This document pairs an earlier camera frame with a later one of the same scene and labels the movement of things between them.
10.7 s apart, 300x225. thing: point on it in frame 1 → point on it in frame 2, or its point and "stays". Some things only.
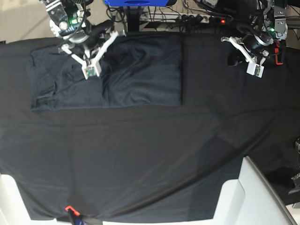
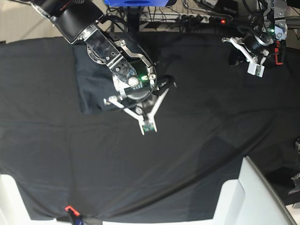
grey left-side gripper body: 94,32 → 148,96
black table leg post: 133,18 stays
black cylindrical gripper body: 256,40 stays
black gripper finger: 235,57 stays
